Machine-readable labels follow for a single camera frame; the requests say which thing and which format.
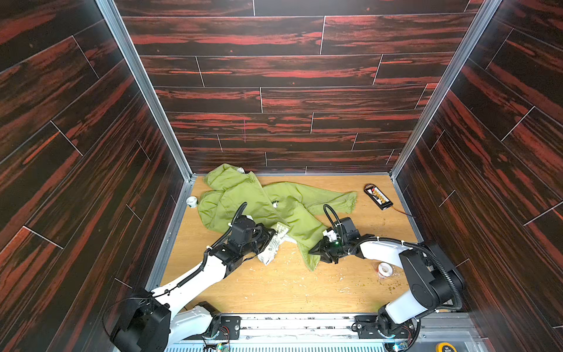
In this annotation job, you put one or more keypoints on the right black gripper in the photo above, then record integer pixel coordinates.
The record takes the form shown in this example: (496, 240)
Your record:
(325, 246)

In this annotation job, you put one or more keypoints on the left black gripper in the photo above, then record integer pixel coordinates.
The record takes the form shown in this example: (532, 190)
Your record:
(262, 240)

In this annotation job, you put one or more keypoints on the green zip-up jacket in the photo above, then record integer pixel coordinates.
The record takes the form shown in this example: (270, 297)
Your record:
(293, 204)

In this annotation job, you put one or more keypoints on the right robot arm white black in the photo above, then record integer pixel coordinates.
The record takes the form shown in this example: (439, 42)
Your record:
(434, 283)

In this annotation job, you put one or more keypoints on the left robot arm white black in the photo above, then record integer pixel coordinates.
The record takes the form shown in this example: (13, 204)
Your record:
(153, 320)

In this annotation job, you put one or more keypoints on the black battery pack with label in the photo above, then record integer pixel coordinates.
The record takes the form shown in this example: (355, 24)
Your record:
(377, 196)

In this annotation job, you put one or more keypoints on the yellow round tape measure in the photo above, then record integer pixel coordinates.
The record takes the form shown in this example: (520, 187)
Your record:
(445, 347)

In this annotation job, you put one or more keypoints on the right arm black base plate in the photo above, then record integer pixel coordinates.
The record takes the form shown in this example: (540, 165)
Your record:
(374, 327)

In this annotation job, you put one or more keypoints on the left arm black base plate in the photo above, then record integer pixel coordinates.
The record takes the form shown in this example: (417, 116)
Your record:
(225, 327)

